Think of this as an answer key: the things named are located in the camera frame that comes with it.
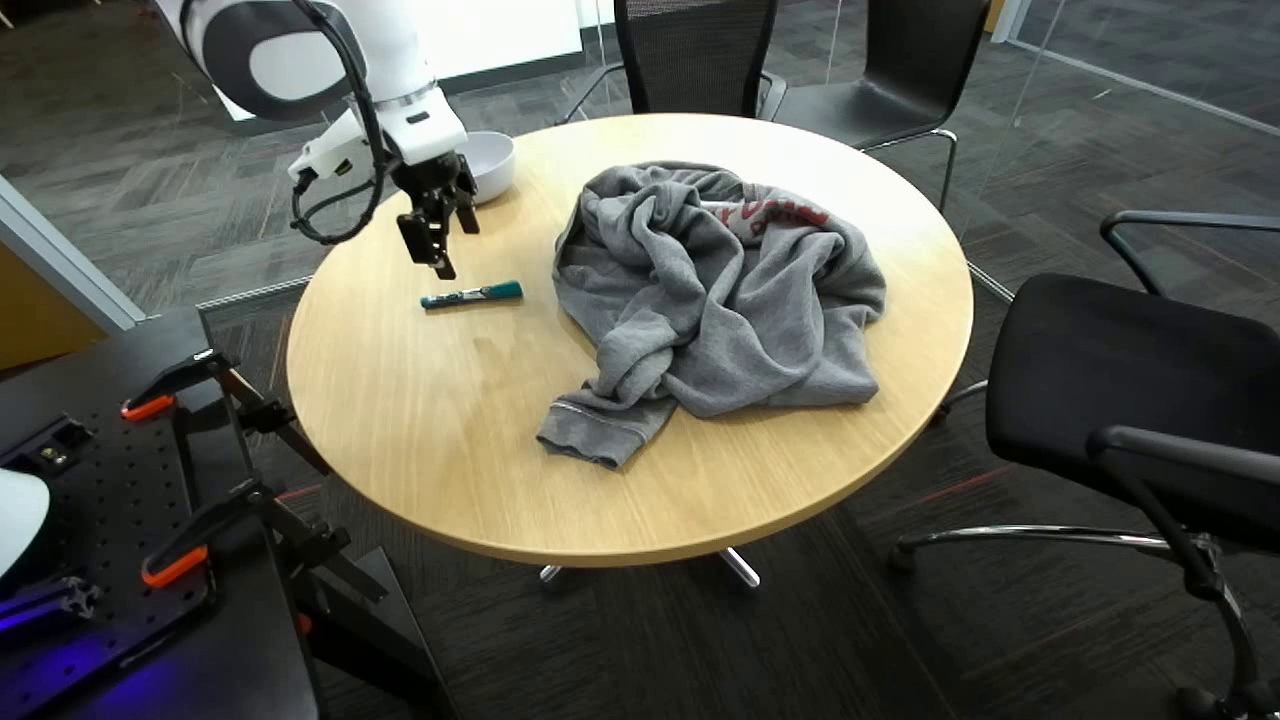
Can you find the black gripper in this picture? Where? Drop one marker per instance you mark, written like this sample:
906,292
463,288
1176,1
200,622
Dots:
432,186

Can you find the teal marker pen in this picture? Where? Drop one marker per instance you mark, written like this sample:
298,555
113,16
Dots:
471,292

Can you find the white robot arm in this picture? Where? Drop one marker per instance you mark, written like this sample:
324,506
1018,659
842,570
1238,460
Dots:
385,53

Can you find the black office chair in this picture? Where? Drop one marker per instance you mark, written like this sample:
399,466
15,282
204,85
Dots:
692,53
920,53
1172,216
1122,373

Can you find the crumpled grey hoodie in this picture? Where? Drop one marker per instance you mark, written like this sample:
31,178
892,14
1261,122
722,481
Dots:
747,306

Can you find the chrome table base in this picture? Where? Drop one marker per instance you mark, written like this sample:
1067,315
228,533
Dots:
742,566

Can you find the wooden door with grey frame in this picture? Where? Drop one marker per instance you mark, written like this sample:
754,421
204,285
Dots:
35,315

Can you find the black base mounting bracket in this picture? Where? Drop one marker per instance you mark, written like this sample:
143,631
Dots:
44,444
55,603

